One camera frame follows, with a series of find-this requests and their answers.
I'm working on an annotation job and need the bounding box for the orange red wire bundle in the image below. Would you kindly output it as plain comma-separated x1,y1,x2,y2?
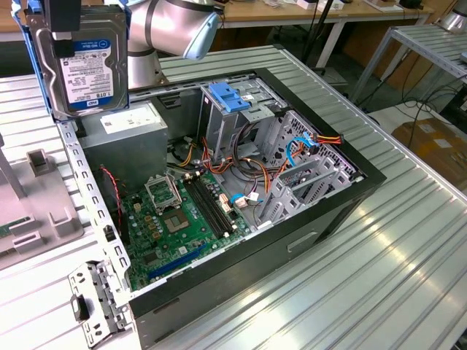
200,136,289,194

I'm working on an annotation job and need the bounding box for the metal socket cover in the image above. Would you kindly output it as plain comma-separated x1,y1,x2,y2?
144,173,183,214

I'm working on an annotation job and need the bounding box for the grey parts rack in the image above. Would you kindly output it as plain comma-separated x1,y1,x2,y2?
0,133,85,271

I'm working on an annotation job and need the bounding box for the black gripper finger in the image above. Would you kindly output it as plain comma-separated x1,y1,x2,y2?
43,0,82,59

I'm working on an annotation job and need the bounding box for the blue data wire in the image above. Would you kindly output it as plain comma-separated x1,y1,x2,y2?
286,132,321,172

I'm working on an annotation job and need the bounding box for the hinged metal card bracket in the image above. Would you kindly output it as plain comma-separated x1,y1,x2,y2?
67,259,135,349

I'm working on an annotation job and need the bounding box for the black tripod stand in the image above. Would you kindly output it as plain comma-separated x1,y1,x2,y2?
302,0,339,69

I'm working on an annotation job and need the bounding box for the black RAM slot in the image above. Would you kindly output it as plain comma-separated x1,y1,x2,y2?
192,174,234,234
183,176,228,240
188,175,231,237
196,172,237,232

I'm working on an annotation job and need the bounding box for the grey metal disk bay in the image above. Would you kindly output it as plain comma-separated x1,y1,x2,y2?
255,156,366,230

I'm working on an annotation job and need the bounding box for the black PC case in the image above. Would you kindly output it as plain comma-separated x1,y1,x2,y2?
50,44,387,349

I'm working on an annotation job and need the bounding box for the red black fan wire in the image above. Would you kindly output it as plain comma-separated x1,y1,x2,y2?
100,164,125,222

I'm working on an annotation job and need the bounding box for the green RAM stick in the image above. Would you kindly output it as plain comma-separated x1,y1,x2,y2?
0,217,32,238

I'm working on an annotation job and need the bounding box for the yellow black supply wire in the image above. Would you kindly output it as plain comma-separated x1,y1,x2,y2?
171,135,196,168

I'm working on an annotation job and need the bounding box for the grey metal drive cage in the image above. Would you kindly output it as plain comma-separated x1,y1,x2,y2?
199,77,289,165

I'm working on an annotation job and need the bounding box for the wooden desk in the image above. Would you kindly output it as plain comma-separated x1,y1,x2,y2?
0,0,435,41

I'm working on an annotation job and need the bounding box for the grey power supply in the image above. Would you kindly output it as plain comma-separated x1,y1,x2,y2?
78,104,169,190

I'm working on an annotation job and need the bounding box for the small white box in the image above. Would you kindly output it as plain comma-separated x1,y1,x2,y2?
297,0,346,12

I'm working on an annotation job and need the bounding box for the CPU socket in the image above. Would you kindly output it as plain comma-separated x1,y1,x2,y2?
160,207,193,238

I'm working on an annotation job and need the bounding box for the green motherboard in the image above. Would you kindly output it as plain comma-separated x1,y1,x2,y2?
120,169,252,292

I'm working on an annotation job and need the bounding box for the blue connector with thin wires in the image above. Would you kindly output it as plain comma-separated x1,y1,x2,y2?
231,192,262,209

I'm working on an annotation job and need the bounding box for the brown cardboard box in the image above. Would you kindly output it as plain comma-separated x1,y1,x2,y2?
392,117,467,187

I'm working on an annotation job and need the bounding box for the black plastic latch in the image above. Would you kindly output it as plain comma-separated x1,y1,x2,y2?
70,294,91,322

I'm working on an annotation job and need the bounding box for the blue expansion slot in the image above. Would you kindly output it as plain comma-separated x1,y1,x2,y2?
147,242,207,281

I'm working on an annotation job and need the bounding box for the red yellow power wire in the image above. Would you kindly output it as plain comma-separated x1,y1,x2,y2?
315,133,345,146

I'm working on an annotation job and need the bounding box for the blue plastic drive latch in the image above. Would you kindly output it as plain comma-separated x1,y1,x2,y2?
209,82,252,114

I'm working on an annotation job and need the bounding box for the hard disk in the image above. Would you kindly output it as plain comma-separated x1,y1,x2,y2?
12,0,132,122

